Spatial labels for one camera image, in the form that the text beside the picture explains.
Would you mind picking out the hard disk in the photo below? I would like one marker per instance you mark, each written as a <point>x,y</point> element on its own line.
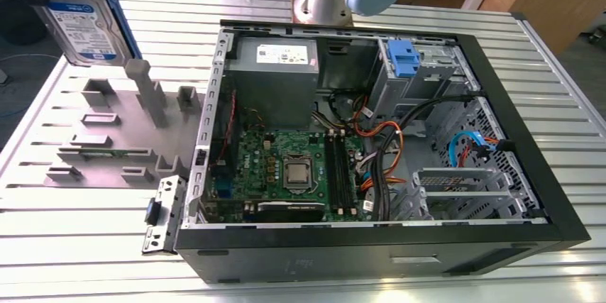
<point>81,26</point>

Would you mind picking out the silver disk bay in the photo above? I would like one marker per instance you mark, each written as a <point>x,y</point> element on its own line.
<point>467,194</point>

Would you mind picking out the grey parts rack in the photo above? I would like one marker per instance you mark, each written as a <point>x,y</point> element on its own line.
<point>128,129</point>

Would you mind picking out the green RAM stick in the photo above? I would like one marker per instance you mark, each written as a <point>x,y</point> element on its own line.
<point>102,154</point>

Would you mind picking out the grey power supply unit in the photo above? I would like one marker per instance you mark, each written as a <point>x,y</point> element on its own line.
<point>274,97</point>

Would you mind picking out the green motherboard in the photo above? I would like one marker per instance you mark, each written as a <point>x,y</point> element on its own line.
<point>258,147</point>

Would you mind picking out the blue monitor plug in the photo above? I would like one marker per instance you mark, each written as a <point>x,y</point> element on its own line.
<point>153,210</point>

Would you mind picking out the CPU socket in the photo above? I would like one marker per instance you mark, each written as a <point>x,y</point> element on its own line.
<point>301,157</point>

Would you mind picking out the silver CPU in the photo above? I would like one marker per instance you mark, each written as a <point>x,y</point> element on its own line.
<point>298,173</point>

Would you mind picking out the blue drive latch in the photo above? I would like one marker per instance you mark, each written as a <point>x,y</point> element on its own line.
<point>403,51</point>

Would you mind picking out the black RAM slot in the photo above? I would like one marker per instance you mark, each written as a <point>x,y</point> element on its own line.
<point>334,168</point>
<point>346,168</point>

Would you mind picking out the silver drive cage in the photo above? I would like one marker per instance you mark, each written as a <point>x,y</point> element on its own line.
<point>393,93</point>

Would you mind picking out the black graphics card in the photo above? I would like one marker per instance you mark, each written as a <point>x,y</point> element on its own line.
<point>289,210</point>

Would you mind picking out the black open PC case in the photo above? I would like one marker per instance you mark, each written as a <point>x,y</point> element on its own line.
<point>332,257</point>

